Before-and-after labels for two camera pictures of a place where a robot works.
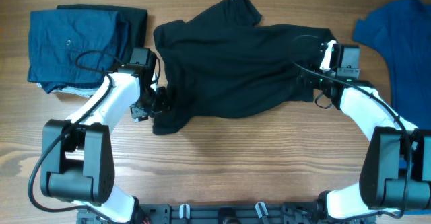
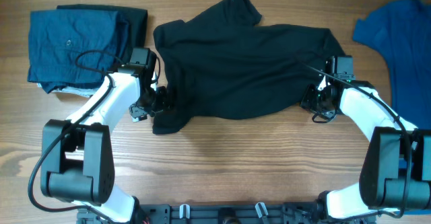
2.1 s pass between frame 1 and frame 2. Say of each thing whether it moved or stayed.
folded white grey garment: stayed
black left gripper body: stayed
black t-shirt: stayed
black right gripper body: moved
